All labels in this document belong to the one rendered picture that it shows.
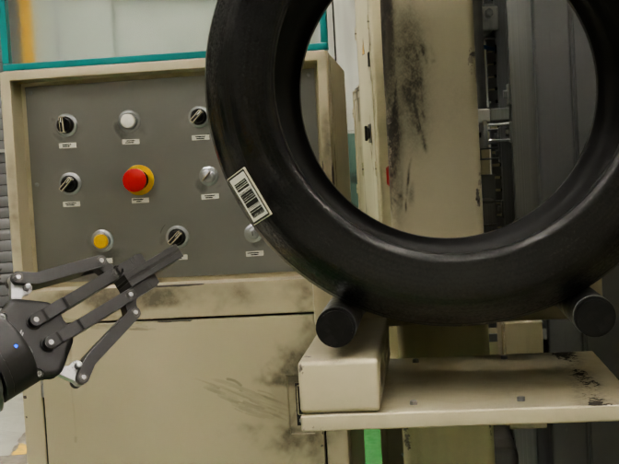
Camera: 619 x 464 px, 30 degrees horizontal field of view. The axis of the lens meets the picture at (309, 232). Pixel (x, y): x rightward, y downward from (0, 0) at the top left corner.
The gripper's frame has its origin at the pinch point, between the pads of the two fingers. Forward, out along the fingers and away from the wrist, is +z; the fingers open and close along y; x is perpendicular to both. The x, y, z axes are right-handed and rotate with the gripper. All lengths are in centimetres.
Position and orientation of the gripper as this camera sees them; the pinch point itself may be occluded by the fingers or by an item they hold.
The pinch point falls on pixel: (148, 269)
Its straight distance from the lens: 119.7
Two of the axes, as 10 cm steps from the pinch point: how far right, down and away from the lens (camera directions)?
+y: 5.5, 8.4, -0.1
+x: 4.9, -3.2, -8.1
